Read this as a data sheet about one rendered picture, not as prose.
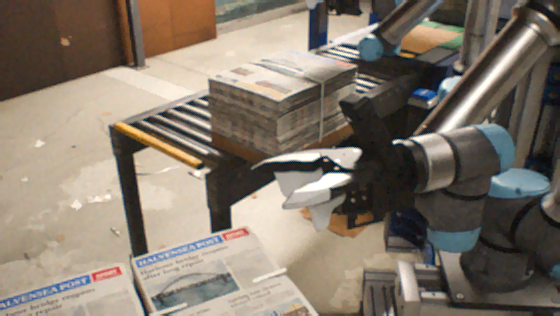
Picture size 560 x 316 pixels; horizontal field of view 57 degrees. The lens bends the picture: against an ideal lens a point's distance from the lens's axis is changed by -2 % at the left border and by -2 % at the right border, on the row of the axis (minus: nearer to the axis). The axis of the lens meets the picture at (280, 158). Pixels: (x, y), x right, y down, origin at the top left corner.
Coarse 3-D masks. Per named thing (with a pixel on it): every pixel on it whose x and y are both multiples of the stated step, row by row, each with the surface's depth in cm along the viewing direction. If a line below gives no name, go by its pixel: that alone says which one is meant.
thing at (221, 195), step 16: (432, 64) 235; (400, 80) 217; (416, 80) 226; (432, 80) 239; (368, 96) 201; (384, 96) 208; (400, 96) 219; (384, 112) 212; (336, 144) 192; (240, 160) 157; (208, 176) 149; (224, 176) 150; (240, 176) 155; (256, 176) 161; (272, 176) 167; (208, 192) 152; (224, 192) 152; (240, 192) 158; (208, 208) 155; (224, 208) 154
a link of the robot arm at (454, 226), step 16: (416, 192) 81; (432, 192) 78; (448, 192) 73; (416, 208) 82; (432, 208) 77; (448, 208) 74; (464, 208) 73; (480, 208) 74; (432, 224) 78; (448, 224) 75; (464, 224) 74; (480, 224) 76; (432, 240) 79; (448, 240) 76; (464, 240) 76
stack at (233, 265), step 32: (160, 256) 113; (192, 256) 113; (224, 256) 114; (256, 256) 114; (32, 288) 104; (64, 288) 104; (96, 288) 104; (128, 288) 105; (160, 288) 105; (192, 288) 105; (224, 288) 105; (256, 288) 105; (288, 288) 105
